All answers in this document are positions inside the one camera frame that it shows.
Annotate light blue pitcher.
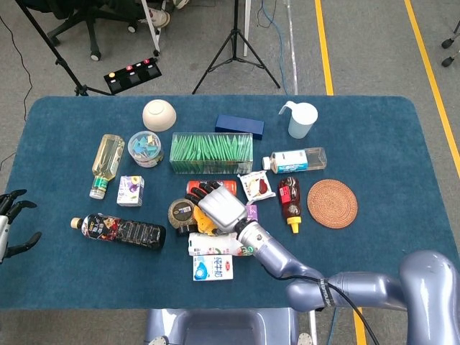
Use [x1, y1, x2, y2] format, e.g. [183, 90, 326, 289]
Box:
[278, 101, 319, 139]

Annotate red soda can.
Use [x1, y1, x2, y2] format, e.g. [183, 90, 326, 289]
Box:
[186, 179, 238, 197]

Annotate blue floor cable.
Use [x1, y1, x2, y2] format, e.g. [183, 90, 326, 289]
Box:
[257, 0, 288, 95]

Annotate white drink bottle yellow cap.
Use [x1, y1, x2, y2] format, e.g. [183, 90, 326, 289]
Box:
[188, 231, 256, 257]

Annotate yellow tape measure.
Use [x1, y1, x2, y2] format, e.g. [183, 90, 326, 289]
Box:
[193, 206, 219, 236]

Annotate black tripod stand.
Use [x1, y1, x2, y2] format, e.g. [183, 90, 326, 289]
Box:
[191, 0, 281, 95]

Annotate dark drink bottle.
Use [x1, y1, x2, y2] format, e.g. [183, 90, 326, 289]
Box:
[70, 213, 167, 252]

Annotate clear bottle blue label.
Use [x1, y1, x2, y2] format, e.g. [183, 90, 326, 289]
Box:
[261, 147, 328, 175]

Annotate pale yellow liquid bottle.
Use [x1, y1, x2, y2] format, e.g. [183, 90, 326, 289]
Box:
[88, 134, 126, 200]

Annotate white blue milk carton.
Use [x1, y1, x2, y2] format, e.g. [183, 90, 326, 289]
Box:
[192, 254, 234, 282]

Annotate dark blue box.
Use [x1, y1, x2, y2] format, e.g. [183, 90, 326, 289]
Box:
[214, 114, 265, 140]

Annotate black foot pedal box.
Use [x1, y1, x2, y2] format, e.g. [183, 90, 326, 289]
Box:
[103, 57, 162, 96]

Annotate white snack packet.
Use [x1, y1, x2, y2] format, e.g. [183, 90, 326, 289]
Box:
[236, 170, 277, 206]

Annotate purple white juice carton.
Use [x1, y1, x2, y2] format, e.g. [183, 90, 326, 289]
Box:
[116, 175, 146, 208]

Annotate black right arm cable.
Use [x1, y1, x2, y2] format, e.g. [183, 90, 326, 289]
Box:
[267, 273, 380, 345]

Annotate honey bottle yellow nozzle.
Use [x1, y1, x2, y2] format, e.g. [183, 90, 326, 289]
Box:
[277, 177, 302, 234]

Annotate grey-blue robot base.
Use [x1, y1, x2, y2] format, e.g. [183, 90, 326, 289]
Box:
[143, 308, 319, 345]

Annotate seed jar black lid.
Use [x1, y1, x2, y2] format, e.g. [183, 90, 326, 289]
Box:
[167, 198, 201, 236]

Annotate blue felt table cover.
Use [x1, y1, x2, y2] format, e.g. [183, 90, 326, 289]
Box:
[0, 95, 460, 311]

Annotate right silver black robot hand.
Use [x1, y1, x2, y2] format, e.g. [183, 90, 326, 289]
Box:
[185, 180, 249, 234]

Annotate black slanted light stand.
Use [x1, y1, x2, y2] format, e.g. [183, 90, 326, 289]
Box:
[16, 0, 114, 97]

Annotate black office chair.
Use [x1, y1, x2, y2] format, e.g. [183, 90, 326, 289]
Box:
[46, 0, 144, 61]

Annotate beige bowl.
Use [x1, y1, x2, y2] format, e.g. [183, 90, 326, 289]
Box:
[142, 99, 178, 132]

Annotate clear box of green packets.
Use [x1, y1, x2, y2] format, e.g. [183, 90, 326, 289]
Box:
[169, 132, 254, 175]

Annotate wheeled stand legs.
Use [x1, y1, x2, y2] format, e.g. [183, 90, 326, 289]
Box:
[441, 27, 460, 68]

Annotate white frame post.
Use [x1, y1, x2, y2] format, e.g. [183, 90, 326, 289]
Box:
[140, 0, 162, 58]
[244, 0, 252, 58]

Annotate clear round tub of clips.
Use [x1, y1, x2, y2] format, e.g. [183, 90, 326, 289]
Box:
[127, 130, 165, 168]

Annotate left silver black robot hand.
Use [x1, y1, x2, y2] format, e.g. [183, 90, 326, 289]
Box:
[0, 189, 43, 265]

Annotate round woven rattan coaster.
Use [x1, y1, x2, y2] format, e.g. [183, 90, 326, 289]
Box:
[307, 179, 359, 229]

